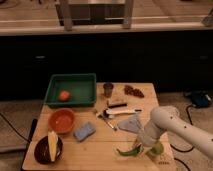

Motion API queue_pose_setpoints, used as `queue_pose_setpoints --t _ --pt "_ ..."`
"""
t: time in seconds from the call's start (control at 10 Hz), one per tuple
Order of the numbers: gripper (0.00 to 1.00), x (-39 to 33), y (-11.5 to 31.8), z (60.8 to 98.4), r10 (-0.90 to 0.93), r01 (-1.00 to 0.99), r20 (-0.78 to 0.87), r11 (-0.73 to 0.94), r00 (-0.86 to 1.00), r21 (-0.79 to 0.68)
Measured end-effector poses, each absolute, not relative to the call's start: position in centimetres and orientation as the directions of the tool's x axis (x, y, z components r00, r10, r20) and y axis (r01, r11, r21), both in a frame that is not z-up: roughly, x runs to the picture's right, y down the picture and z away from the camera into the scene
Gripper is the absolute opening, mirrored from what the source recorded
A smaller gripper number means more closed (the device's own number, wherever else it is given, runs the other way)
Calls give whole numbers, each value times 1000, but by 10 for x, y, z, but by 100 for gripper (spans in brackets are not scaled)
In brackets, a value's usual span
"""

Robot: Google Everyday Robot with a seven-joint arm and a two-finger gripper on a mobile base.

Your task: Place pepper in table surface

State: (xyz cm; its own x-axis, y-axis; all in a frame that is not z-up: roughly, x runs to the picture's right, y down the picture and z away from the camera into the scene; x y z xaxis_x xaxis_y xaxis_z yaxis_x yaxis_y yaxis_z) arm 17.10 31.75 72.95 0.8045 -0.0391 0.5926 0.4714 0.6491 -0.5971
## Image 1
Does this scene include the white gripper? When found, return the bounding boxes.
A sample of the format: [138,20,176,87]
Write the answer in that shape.
[132,122,166,157]

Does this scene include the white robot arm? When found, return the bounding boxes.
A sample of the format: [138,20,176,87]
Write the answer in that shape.
[136,106,213,160]

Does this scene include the grey cloth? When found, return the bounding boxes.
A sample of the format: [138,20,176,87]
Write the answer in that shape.
[117,114,142,134]

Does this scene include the metal spoon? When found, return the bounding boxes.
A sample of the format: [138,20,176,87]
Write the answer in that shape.
[94,109,117,131]

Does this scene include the brown grape bunch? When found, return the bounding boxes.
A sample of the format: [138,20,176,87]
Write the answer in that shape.
[124,85,144,98]

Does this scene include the blue sponge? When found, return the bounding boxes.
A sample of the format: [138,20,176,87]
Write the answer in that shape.
[73,122,96,142]

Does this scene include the small metal cup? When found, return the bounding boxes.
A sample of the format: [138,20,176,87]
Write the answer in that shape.
[103,82,114,98]

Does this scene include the blue device on floor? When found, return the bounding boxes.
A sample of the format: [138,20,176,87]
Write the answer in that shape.
[191,92,212,108]

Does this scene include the orange bowl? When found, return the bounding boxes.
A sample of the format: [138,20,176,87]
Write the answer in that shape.
[48,108,75,134]

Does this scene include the red tomato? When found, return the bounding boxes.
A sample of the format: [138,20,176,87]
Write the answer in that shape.
[58,90,71,102]

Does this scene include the green plastic bin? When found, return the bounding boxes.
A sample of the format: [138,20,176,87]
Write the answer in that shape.
[44,73,96,108]

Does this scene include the dark round plate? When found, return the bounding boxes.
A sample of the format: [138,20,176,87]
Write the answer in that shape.
[34,136,63,164]

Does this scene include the black handled brush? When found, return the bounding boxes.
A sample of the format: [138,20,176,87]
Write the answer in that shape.
[107,101,127,108]

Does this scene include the white handled knife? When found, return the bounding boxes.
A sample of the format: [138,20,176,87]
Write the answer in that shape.
[105,109,142,115]

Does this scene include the black cable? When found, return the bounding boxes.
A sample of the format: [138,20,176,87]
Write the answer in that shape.
[170,103,198,154]

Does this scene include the metal table frame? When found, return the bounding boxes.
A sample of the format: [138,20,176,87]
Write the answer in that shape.
[55,0,134,31]

